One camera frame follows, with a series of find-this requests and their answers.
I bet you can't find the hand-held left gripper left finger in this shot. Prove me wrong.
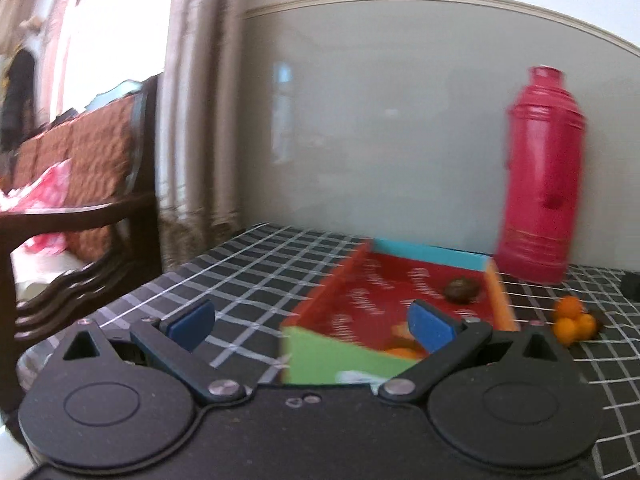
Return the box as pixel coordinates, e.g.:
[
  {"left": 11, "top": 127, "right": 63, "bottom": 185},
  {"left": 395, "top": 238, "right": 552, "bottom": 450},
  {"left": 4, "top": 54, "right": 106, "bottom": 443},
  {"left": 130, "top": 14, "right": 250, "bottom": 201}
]
[{"left": 60, "top": 297, "right": 248, "bottom": 406}]

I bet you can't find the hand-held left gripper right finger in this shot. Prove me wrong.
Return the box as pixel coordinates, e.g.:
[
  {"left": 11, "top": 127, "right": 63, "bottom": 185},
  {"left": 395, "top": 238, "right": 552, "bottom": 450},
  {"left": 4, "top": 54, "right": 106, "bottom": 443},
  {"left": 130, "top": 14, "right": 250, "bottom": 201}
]
[{"left": 377, "top": 299, "right": 576, "bottom": 404}]

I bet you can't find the large round orange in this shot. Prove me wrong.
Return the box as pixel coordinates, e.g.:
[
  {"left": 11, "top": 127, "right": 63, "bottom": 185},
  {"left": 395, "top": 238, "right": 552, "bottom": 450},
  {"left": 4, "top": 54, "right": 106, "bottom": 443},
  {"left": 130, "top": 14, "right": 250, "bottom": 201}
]
[{"left": 385, "top": 345, "right": 426, "bottom": 361}]

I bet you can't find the brown kiwi fruit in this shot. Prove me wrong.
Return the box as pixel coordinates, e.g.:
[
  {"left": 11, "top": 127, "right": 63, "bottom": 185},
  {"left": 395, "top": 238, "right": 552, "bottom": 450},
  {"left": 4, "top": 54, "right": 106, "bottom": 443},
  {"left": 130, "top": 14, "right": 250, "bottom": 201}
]
[{"left": 444, "top": 279, "right": 485, "bottom": 305}]

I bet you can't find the colourful cardboard box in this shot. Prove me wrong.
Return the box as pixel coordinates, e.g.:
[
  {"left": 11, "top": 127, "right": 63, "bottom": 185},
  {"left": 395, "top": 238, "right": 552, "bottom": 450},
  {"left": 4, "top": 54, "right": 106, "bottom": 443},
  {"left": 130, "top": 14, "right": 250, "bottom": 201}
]
[{"left": 281, "top": 237, "right": 521, "bottom": 389}]

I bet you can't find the small round kumquat orange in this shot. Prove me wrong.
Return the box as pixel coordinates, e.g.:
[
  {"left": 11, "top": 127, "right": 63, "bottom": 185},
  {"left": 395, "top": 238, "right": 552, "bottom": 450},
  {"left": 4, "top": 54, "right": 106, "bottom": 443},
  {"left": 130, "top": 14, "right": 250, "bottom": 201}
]
[
  {"left": 552, "top": 317, "right": 576, "bottom": 346},
  {"left": 574, "top": 314, "right": 598, "bottom": 341}
]

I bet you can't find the large flat mandarin orange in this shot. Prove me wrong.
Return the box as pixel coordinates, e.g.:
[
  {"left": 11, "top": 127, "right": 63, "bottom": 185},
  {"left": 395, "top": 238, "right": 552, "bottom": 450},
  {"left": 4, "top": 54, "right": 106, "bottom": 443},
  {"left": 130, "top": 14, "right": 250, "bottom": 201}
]
[{"left": 554, "top": 296, "right": 585, "bottom": 322}]

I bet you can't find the black white checked tablecloth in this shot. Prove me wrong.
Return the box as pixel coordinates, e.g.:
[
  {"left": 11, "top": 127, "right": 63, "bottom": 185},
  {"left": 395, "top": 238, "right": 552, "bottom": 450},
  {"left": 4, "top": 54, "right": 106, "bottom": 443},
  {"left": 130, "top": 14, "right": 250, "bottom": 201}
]
[{"left": 15, "top": 222, "right": 640, "bottom": 480}]

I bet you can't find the red thermos flask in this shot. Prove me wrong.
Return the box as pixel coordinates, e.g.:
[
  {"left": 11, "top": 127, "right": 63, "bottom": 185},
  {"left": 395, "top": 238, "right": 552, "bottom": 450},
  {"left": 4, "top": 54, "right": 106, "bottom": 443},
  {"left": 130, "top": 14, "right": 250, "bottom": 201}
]
[{"left": 495, "top": 65, "right": 587, "bottom": 286}]

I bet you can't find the dark wooden armchair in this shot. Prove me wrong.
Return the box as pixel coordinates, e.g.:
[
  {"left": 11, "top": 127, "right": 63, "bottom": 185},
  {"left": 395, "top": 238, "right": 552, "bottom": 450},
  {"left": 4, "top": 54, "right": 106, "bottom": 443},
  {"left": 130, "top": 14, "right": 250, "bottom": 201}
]
[{"left": 0, "top": 75, "right": 164, "bottom": 411}]

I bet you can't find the pink plastic bag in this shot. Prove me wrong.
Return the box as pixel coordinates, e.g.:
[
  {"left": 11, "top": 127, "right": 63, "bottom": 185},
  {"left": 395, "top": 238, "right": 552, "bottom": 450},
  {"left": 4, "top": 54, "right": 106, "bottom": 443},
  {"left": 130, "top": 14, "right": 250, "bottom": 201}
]
[{"left": 0, "top": 157, "right": 74, "bottom": 256}]

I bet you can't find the beige curtain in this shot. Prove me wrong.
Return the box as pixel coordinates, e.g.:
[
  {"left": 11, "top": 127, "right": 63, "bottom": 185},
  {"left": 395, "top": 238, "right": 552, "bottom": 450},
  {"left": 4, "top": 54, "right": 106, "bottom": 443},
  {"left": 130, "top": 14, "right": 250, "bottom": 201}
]
[{"left": 157, "top": 0, "right": 251, "bottom": 271}]

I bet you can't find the dark hanging garment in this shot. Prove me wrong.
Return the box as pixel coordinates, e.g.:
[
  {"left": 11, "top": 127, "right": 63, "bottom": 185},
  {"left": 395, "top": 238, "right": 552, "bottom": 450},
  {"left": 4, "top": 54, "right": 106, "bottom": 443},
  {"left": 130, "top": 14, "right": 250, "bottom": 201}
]
[{"left": 0, "top": 47, "right": 39, "bottom": 154}]

